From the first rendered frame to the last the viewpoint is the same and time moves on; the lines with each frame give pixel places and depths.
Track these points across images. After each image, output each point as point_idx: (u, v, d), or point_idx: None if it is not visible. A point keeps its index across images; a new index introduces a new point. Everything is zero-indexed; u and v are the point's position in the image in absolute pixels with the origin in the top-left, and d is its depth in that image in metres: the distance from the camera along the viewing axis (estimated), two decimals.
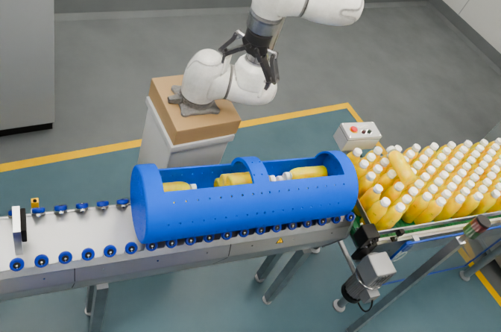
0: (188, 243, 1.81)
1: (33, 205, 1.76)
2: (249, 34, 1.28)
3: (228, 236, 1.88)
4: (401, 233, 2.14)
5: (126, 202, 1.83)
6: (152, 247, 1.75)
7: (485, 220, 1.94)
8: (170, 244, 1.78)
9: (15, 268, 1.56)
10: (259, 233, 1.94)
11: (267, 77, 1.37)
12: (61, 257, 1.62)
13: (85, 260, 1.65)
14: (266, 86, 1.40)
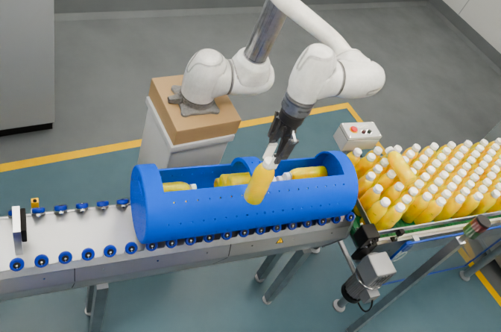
0: (188, 243, 1.81)
1: (33, 205, 1.76)
2: None
3: (228, 236, 1.88)
4: (401, 233, 2.14)
5: (126, 202, 1.83)
6: (152, 247, 1.75)
7: (485, 220, 1.94)
8: (170, 244, 1.78)
9: (15, 268, 1.56)
10: (259, 233, 1.94)
11: (277, 137, 1.49)
12: (61, 257, 1.62)
13: (85, 260, 1.65)
14: (272, 145, 1.52)
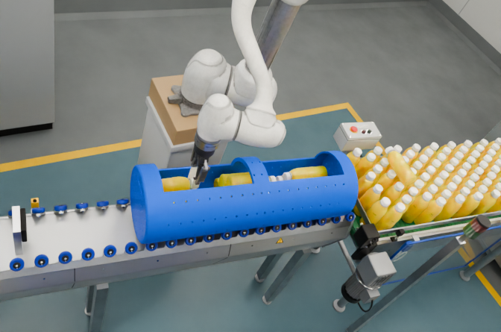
0: (188, 243, 1.81)
1: (33, 205, 1.76)
2: None
3: (228, 236, 1.88)
4: (401, 233, 2.14)
5: (126, 202, 1.83)
6: (152, 247, 1.75)
7: (485, 220, 1.94)
8: (170, 244, 1.78)
9: (15, 268, 1.56)
10: (259, 233, 1.94)
11: None
12: (61, 257, 1.62)
13: (85, 260, 1.65)
14: None
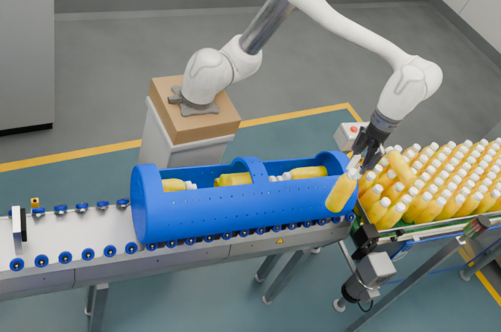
0: (188, 243, 1.81)
1: (33, 205, 1.76)
2: None
3: (228, 236, 1.88)
4: (401, 233, 2.14)
5: (126, 202, 1.83)
6: (152, 247, 1.75)
7: (485, 220, 1.94)
8: (170, 244, 1.78)
9: (15, 268, 1.56)
10: (259, 233, 1.94)
11: (361, 150, 1.63)
12: (61, 257, 1.62)
13: (85, 260, 1.65)
14: None
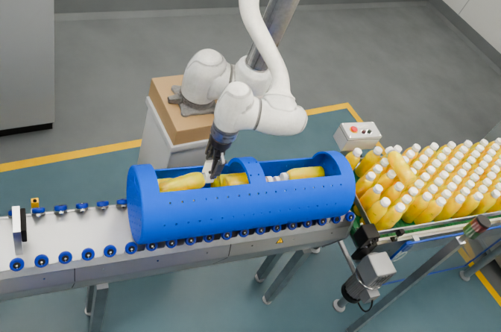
0: (190, 244, 1.81)
1: (33, 205, 1.76)
2: None
3: (229, 235, 1.88)
4: (401, 233, 2.14)
5: (126, 202, 1.83)
6: (153, 246, 1.75)
7: (485, 220, 1.94)
8: (171, 245, 1.78)
9: (15, 268, 1.56)
10: (262, 233, 1.94)
11: None
12: (61, 257, 1.62)
13: (85, 260, 1.65)
14: (209, 162, 1.71)
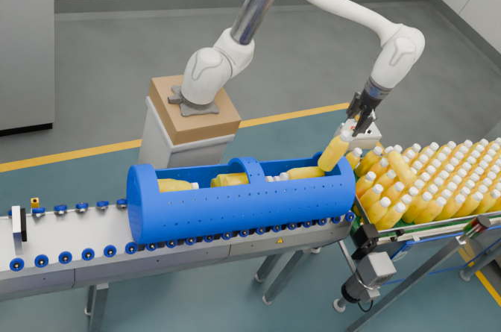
0: (190, 244, 1.81)
1: (33, 205, 1.76)
2: None
3: (229, 235, 1.88)
4: (401, 233, 2.14)
5: (126, 202, 1.83)
6: (153, 246, 1.75)
7: (485, 220, 1.94)
8: (171, 245, 1.78)
9: (15, 268, 1.56)
10: (262, 233, 1.94)
11: (354, 115, 1.76)
12: (61, 257, 1.62)
13: (85, 260, 1.65)
14: None
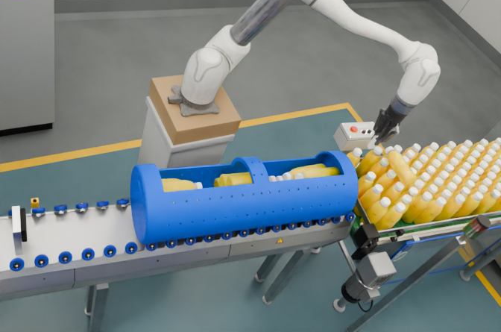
0: (188, 243, 1.81)
1: (33, 205, 1.76)
2: (389, 107, 1.77)
3: (228, 236, 1.88)
4: (401, 233, 2.14)
5: (126, 202, 1.83)
6: (152, 247, 1.75)
7: (485, 220, 1.94)
8: (170, 244, 1.78)
9: (15, 268, 1.56)
10: (259, 233, 1.94)
11: (379, 136, 1.86)
12: (61, 257, 1.62)
13: (85, 260, 1.65)
14: (376, 142, 1.89)
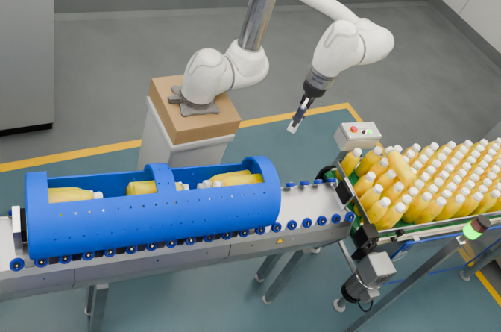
0: None
1: None
2: (324, 92, 1.48)
3: (225, 234, 1.87)
4: (401, 233, 2.14)
5: None
6: (151, 245, 1.75)
7: (485, 220, 1.94)
8: (173, 241, 1.78)
9: (15, 268, 1.56)
10: None
11: None
12: (68, 255, 1.63)
13: (93, 257, 1.66)
14: None
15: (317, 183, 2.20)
